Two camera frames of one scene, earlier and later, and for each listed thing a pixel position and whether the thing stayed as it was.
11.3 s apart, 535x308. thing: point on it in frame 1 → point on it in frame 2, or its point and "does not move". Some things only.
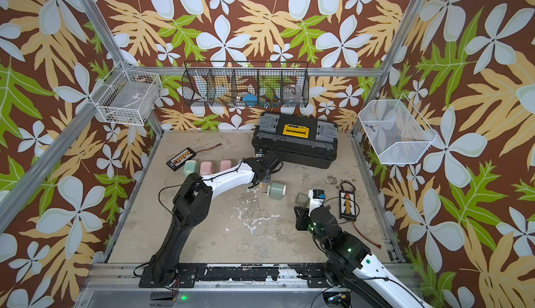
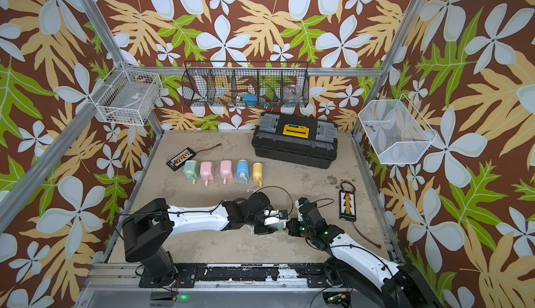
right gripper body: (304, 221) → (297, 228)
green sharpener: (189, 167) does not move
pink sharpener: (225, 164) does not move
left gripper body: (267, 178) → (262, 228)
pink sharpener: (205, 168) does not move
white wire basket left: (127, 95) does not move
